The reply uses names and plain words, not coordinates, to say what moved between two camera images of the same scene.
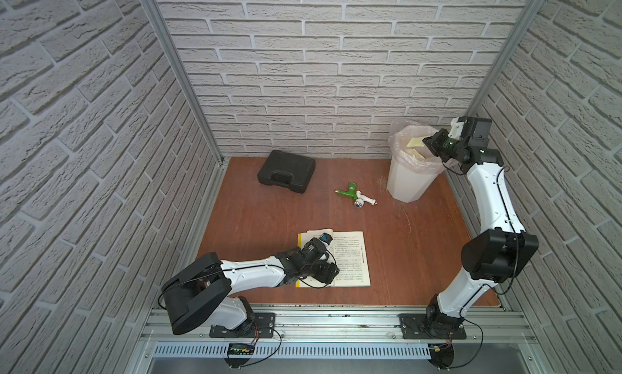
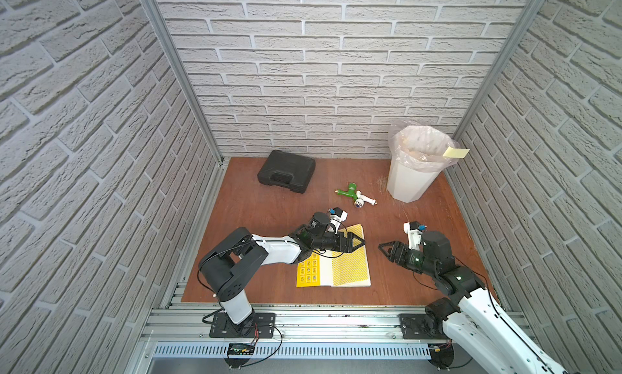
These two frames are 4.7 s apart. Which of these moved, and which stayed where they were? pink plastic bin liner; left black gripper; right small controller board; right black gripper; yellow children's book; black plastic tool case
Moved: right black gripper; left black gripper
Stayed: black plastic tool case; pink plastic bin liner; right small controller board; yellow children's book
